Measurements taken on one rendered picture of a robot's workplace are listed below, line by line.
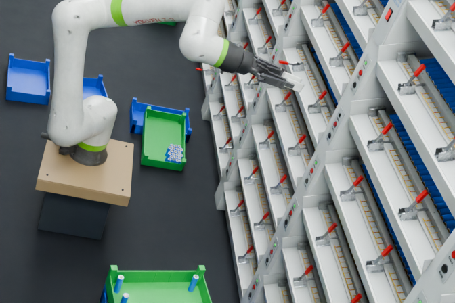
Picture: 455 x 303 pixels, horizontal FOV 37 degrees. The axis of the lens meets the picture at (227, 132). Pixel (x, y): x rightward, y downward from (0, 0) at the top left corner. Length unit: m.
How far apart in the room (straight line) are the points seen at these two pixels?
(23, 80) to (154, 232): 1.14
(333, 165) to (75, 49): 0.91
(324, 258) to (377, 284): 0.32
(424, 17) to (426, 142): 0.33
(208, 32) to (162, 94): 1.72
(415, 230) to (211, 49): 0.82
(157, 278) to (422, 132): 0.96
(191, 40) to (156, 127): 1.37
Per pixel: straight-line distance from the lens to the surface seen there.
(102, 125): 2.50
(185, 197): 3.12
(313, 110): 2.29
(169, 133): 3.36
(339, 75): 2.17
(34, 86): 3.56
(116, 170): 2.63
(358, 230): 1.90
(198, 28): 2.06
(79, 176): 2.56
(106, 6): 2.33
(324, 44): 2.33
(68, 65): 2.31
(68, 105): 2.36
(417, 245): 1.64
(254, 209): 2.70
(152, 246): 2.85
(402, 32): 1.90
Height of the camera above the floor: 2.00
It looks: 33 degrees down
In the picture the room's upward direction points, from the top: 21 degrees clockwise
